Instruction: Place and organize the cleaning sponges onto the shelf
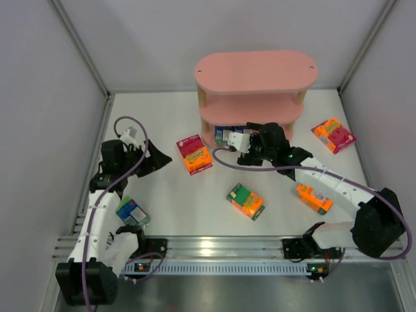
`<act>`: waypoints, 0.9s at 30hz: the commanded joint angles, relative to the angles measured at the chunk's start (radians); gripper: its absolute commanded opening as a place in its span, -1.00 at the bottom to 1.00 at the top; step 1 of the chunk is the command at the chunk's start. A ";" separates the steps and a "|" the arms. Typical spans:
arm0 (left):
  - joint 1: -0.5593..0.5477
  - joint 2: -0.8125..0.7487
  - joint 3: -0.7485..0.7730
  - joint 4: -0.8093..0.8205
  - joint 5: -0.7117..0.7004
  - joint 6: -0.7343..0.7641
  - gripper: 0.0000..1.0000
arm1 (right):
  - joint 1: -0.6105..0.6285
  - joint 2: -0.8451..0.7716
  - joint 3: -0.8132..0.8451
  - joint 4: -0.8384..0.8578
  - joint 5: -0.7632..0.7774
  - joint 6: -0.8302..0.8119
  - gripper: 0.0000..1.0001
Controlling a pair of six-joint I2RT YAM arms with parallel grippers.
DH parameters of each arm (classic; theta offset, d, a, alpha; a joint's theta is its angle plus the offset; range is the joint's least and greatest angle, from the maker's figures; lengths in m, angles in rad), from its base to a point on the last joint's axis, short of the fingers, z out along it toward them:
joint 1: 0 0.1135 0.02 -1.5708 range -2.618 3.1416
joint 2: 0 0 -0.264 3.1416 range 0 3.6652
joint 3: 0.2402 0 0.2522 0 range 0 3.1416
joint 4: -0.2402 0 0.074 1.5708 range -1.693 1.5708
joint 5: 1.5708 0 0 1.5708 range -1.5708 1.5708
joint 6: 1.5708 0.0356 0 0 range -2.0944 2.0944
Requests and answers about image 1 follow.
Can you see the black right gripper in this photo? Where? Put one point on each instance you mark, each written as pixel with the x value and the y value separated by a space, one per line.
pixel 251 152

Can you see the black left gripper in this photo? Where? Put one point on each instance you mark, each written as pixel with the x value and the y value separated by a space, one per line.
pixel 147 161

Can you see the pink orange sponge pack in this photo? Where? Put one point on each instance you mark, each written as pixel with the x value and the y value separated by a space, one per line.
pixel 334 135
pixel 195 154

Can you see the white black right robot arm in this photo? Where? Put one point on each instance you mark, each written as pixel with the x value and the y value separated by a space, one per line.
pixel 376 221

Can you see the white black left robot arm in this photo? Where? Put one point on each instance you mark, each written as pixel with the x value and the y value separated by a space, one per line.
pixel 89 277

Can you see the pink three-tier shelf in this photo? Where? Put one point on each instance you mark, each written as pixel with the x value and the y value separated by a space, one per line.
pixel 235 88

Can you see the green orange sponge pack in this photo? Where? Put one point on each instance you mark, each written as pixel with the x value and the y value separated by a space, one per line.
pixel 246 201

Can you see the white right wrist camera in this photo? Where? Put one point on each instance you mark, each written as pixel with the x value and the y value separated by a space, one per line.
pixel 239 141

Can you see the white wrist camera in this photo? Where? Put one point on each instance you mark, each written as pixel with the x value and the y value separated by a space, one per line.
pixel 239 141
pixel 128 137

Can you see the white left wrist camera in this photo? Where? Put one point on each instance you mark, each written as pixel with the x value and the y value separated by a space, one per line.
pixel 128 137

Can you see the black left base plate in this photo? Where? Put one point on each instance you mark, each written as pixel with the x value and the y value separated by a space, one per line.
pixel 159 245

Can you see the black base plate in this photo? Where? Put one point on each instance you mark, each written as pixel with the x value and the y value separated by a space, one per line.
pixel 159 245
pixel 301 249

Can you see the aluminium mounting rail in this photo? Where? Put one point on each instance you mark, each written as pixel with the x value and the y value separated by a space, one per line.
pixel 226 256

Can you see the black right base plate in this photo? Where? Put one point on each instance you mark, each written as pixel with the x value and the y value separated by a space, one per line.
pixel 301 249

